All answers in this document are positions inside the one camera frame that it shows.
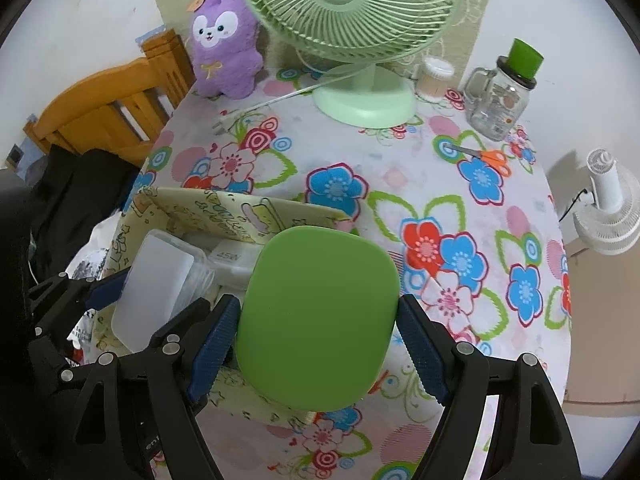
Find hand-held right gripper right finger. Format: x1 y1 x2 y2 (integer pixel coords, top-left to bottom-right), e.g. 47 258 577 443
397 294 581 480

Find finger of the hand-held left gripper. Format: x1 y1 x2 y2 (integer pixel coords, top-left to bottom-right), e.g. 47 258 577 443
27 267 133 346
27 300 213 396

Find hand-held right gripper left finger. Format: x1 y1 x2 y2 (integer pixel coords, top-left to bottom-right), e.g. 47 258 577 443
74 294 242 480

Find large white charger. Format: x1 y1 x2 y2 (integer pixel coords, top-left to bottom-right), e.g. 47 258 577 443
207 240 261 278

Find green rounded case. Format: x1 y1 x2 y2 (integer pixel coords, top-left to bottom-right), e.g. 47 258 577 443
236 225 401 412

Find yellow printed storage box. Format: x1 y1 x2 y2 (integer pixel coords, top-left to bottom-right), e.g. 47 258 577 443
92 185 361 428

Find white printed cloth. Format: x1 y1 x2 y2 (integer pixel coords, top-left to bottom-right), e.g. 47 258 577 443
65 215 126 281

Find black clothing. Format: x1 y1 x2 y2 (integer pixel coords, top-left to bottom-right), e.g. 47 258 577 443
27 145 143 281

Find floral tablecloth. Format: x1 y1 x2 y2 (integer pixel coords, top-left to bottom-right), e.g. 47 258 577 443
65 65 571 480

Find white standing fan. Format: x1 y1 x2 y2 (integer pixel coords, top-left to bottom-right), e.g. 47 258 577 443
557 148 640 256

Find glass jar with green lid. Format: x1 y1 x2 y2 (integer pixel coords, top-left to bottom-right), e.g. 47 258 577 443
465 37 545 142

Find purple plush toy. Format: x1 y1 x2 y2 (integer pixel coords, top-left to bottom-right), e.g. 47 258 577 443
191 0 264 99

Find cotton swab jar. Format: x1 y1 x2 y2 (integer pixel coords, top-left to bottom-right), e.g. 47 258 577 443
413 57 456 102

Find orange handled scissors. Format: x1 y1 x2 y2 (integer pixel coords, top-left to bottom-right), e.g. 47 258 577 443
445 142 512 177

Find black fan cable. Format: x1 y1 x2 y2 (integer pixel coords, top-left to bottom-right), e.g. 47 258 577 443
557 187 596 223

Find white fan power cable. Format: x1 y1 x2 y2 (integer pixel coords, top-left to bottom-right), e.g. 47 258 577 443
212 67 346 136

